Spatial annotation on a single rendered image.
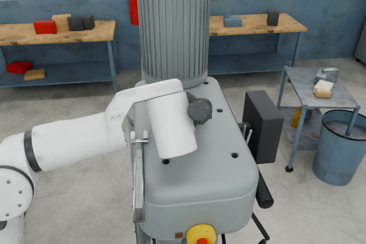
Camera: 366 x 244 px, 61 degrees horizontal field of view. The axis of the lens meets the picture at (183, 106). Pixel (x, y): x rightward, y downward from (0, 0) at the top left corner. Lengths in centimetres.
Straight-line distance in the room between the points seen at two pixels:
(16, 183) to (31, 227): 267
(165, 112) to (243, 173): 23
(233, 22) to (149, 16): 377
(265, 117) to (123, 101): 70
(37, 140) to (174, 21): 46
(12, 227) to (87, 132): 19
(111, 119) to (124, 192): 270
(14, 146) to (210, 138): 40
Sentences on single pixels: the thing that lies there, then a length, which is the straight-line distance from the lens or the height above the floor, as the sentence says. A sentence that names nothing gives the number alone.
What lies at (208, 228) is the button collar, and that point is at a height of 179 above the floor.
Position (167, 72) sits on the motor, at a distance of 86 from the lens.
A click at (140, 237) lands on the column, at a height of 88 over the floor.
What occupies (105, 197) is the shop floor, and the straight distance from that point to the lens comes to 315.
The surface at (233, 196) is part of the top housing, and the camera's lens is 63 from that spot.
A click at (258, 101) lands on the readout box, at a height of 173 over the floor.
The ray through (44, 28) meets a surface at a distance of 463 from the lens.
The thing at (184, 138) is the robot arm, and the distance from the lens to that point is 48.
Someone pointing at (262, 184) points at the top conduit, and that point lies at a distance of 74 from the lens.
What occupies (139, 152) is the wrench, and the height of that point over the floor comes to 190.
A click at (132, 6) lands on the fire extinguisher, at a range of 483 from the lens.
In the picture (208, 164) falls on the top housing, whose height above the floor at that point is 189.
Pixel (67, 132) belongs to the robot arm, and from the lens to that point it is 48.
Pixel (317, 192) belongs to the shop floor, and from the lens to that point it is 337.
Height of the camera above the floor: 233
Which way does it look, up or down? 33 degrees down
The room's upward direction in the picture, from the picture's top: straight up
